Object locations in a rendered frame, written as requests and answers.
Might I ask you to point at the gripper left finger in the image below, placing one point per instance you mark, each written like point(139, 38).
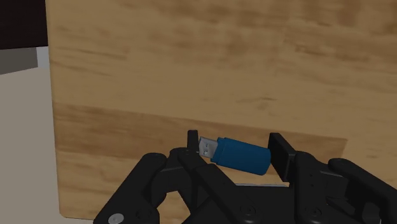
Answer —
point(161, 173)

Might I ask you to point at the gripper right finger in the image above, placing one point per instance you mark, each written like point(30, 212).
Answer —
point(322, 183)

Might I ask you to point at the blue USB flash drive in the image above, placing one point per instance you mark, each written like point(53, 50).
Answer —
point(240, 155)

